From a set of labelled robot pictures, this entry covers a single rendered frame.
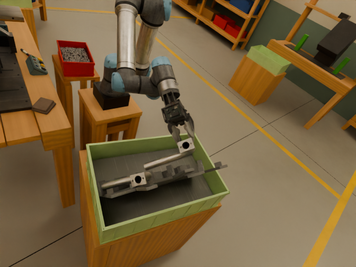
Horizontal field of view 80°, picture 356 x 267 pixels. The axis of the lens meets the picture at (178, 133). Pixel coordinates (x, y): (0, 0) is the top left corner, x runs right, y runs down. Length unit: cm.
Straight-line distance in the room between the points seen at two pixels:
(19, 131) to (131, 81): 65
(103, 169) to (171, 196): 37
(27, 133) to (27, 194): 91
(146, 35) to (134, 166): 67
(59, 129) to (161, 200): 64
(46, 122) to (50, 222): 91
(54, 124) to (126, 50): 58
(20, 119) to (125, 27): 72
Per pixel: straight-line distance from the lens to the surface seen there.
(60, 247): 188
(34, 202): 205
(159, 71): 82
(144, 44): 120
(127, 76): 88
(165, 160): 90
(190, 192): 117
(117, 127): 150
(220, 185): 116
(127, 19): 99
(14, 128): 130
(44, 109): 131
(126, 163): 117
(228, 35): 612
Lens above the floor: 179
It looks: 42 degrees down
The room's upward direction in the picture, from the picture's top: 24 degrees clockwise
